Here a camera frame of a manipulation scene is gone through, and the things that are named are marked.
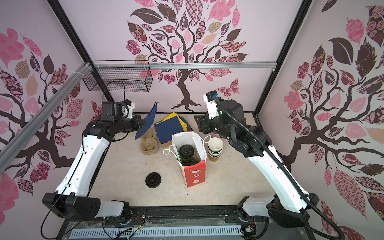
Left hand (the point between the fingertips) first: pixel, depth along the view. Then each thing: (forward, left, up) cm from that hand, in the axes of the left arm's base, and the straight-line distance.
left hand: (145, 124), depth 73 cm
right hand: (-6, -28, +14) cm, 32 cm away
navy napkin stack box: (+17, -4, -25) cm, 31 cm away
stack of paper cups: (-5, -37, -16) cm, 41 cm away
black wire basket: (+38, +21, +4) cm, 44 cm away
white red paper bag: (-20, -25, -17) cm, 36 cm away
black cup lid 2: (-12, -23, -18) cm, 32 cm away
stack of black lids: (-18, -1, -28) cm, 34 cm away
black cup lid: (-6, -21, -17) cm, 27 cm away
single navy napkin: (+2, -1, 0) cm, 3 cm away
